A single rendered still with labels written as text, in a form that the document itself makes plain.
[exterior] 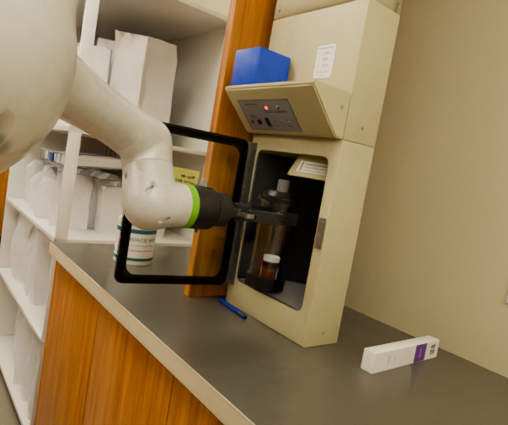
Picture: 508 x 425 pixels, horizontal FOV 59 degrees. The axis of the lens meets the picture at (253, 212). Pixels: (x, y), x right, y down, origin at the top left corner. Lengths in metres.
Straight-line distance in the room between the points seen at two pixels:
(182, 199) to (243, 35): 0.56
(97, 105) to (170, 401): 0.60
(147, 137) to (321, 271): 0.47
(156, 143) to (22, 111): 0.72
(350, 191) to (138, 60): 1.32
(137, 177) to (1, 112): 0.70
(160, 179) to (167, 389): 0.44
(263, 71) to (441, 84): 0.55
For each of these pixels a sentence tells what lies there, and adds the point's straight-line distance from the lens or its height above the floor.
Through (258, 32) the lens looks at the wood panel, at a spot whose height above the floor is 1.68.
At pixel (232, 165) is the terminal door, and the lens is 1.20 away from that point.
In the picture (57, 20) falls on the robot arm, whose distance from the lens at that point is 0.20.
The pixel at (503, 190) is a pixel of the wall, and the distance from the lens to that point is 1.28.
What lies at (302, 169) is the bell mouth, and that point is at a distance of 1.11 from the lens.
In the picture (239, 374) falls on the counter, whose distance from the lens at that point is 0.88.
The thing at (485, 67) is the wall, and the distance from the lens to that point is 1.38.
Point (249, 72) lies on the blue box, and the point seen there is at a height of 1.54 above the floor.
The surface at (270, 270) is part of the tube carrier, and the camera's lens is 1.10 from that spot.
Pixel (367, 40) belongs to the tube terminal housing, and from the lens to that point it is 1.06.
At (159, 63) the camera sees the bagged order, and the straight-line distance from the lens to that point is 2.30.
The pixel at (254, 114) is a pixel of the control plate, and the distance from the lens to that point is 1.14.
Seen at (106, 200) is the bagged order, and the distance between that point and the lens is 2.11.
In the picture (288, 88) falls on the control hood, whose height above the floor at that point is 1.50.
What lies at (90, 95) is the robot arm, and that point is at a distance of 0.76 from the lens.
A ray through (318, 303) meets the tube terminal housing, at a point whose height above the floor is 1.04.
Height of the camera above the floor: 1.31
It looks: 5 degrees down
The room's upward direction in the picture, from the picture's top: 10 degrees clockwise
